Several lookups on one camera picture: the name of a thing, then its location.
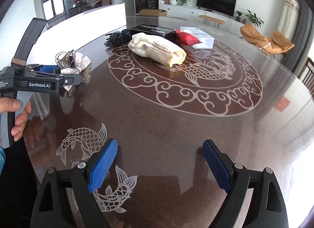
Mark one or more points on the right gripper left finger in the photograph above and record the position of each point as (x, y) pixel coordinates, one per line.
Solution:
(52, 207)

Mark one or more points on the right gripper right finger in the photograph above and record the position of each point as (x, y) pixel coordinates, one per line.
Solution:
(267, 207)

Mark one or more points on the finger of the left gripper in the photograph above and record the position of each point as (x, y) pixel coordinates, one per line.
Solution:
(70, 79)
(50, 69)

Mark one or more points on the rhinestone bow hair clip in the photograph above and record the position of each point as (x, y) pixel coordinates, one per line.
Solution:
(74, 63)

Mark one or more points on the cream knitted glove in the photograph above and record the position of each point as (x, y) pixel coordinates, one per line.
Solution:
(157, 48)

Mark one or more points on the black cardboard box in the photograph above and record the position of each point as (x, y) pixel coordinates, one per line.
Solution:
(167, 33)

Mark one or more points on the clear plastic floss box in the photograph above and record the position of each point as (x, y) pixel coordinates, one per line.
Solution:
(207, 40)

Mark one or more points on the person left hand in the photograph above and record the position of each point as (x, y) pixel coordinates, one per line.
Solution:
(12, 105)

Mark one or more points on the black flower hair clip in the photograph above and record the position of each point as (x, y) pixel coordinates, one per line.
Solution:
(118, 38)

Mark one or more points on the cardboard box on floor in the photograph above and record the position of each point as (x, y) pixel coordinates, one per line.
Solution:
(153, 12)

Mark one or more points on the red fabric pouch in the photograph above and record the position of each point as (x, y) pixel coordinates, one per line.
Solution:
(186, 38)

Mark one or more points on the dark wooden dining chair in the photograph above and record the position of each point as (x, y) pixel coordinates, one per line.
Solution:
(307, 75)

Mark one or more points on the white tv cabinet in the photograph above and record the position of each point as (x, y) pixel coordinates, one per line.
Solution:
(190, 13)

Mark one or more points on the wooden bench hairpin legs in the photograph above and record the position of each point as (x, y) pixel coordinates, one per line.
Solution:
(207, 19)

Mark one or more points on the black flat television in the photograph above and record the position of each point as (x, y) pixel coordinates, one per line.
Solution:
(226, 7)

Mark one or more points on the orange lounge chair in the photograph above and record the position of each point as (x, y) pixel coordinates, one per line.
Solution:
(276, 44)

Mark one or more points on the white foam board enclosure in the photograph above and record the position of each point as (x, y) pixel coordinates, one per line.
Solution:
(75, 32)

